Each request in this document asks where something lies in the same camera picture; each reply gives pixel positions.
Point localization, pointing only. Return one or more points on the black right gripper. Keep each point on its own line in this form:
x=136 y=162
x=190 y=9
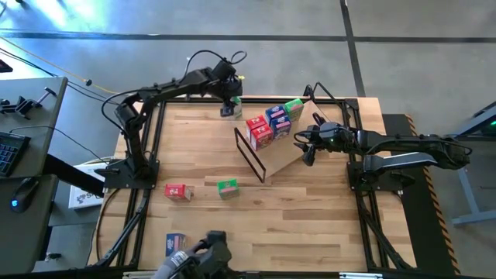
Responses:
x=333 y=135

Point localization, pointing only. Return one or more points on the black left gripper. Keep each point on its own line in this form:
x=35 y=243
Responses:
x=230 y=89

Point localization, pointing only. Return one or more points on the green Apple Jacks cereal box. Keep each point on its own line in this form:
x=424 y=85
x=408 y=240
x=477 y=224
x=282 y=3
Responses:
x=294 y=108
x=228 y=188
x=238 y=108

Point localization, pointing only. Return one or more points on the blue Frosted Flakes cereal box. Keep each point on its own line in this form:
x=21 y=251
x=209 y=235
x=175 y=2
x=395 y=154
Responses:
x=280 y=126
x=275 y=112
x=174 y=242

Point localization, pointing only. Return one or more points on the red Froot Loops cereal box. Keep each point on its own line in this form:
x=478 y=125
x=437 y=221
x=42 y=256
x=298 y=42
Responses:
x=255 y=122
x=176 y=191
x=261 y=136

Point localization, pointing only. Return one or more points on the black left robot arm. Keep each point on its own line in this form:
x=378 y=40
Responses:
x=170 y=87

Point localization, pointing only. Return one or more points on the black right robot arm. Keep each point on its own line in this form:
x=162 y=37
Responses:
x=407 y=145

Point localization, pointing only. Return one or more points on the yellow label tag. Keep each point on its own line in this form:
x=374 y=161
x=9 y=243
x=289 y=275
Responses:
x=241 y=77

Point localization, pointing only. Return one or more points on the small black table clamp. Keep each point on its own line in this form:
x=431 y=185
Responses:
x=308 y=91

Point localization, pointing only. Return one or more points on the black hazard-striped floor mat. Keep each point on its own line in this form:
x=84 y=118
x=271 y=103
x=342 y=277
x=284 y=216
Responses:
x=422 y=232

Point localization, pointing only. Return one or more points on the black support beam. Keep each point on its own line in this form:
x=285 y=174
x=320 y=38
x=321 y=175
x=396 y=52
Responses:
x=73 y=174

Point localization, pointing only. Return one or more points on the white printed box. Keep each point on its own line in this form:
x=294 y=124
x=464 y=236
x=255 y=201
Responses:
x=83 y=198

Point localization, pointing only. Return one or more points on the black desk clamp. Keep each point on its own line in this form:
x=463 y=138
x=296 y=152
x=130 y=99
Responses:
x=23 y=105

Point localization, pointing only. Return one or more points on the black computer mouse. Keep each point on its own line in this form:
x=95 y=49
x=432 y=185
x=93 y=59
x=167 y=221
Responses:
x=24 y=193

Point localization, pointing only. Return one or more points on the black backlit keyboard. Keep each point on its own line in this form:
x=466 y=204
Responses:
x=11 y=155

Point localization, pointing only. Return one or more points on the black device corner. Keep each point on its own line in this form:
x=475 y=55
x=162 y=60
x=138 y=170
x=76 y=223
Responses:
x=4 y=66

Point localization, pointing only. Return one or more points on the small black bolt knob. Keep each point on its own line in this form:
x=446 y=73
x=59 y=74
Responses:
x=52 y=255

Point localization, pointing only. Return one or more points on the dark grey side desk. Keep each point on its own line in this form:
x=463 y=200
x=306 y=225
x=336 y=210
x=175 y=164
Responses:
x=23 y=240

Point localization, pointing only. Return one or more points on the wooden shelf with black frame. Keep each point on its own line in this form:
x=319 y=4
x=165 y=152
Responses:
x=279 y=159

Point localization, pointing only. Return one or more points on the black aluminium table frame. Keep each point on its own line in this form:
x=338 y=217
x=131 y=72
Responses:
x=271 y=100

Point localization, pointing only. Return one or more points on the silver metal bracket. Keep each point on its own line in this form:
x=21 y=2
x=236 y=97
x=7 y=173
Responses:
x=360 y=276
x=135 y=275

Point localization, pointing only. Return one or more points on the grey metal desk frame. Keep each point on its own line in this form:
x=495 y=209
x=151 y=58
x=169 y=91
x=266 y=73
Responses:
x=463 y=182

